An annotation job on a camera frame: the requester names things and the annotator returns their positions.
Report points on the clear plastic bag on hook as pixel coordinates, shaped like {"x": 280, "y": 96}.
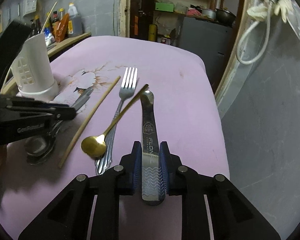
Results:
{"x": 293, "y": 18}

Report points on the orange snack bag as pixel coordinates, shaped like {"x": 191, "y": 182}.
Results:
{"x": 62, "y": 28}

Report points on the large oil jug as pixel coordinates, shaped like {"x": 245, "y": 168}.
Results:
{"x": 75, "y": 22}

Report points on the gold long-handled spoon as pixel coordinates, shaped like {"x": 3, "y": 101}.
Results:
{"x": 95, "y": 146}

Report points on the white plastic utensil holder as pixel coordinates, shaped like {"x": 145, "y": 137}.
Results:
{"x": 32, "y": 71}

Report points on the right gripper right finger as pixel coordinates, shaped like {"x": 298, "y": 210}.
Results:
{"x": 211, "y": 207}

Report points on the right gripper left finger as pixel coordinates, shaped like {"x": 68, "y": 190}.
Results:
{"x": 88, "y": 207}

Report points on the green box on shelf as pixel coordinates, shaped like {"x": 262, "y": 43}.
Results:
{"x": 167, "y": 7}

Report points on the yellow gas cylinder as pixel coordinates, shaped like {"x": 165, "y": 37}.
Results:
{"x": 152, "y": 33}

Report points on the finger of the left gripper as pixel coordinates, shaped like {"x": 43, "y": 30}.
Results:
{"x": 17, "y": 101}
{"x": 14, "y": 113}

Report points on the chopstick in holder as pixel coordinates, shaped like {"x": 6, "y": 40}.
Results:
{"x": 48, "y": 16}

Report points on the wide steel spoon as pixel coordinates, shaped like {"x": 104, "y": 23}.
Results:
{"x": 152, "y": 181}

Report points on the slim steel spoon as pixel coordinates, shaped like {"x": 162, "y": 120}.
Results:
{"x": 39, "y": 147}

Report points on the white rubber glove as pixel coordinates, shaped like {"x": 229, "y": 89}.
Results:
{"x": 276, "y": 7}

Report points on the soy sauce bottle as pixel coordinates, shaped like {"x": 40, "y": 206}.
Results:
{"x": 37, "y": 24}

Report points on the black wok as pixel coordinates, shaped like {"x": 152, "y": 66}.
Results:
{"x": 225, "y": 17}

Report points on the grey cabinet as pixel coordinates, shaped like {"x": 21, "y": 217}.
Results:
{"x": 210, "y": 41}

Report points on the wooden chopstick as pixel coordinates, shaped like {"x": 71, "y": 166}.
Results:
{"x": 85, "y": 123}

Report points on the steel pot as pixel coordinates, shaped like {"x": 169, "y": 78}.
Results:
{"x": 211, "y": 14}

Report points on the silver fork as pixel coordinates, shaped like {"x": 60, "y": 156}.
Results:
{"x": 127, "y": 90}

